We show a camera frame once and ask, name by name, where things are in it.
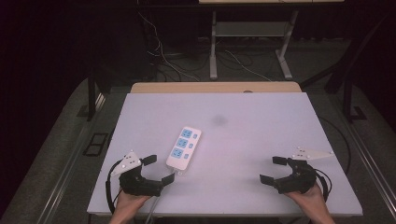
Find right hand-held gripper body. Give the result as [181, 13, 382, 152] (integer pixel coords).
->
[273, 147, 335, 195]

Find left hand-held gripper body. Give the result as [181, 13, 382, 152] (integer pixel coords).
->
[110, 150, 163, 198]

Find white power strip blue sockets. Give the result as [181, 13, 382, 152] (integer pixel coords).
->
[165, 125, 203, 172]

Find person's right hand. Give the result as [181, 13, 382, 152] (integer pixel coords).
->
[284, 183, 330, 217]

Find person's left hand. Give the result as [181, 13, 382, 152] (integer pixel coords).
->
[112, 189, 151, 219]

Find black floor socket box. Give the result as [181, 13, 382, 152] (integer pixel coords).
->
[82, 133, 109, 157]

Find black metal stand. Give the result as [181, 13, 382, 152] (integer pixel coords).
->
[300, 12, 396, 124]

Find grey power strip cable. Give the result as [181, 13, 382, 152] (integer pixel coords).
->
[145, 169, 183, 224]

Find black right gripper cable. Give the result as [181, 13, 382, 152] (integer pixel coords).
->
[313, 168, 332, 203]

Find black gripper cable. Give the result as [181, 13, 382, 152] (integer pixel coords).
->
[105, 159, 124, 216]
[313, 168, 332, 203]

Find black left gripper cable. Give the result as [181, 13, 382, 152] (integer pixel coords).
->
[105, 159, 124, 216]

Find black floor cable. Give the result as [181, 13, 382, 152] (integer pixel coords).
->
[317, 116, 353, 175]

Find metal floor rail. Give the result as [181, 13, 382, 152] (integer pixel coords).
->
[334, 105, 396, 213]
[36, 92, 107, 224]

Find short white floor cable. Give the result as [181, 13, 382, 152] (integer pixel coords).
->
[224, 49, 273, 82]

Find long white floor cable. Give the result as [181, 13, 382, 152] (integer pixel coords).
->
[135, 8, 201, 83]

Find white metal table frame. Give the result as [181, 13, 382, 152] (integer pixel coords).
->
[198, 0, 346, 81]

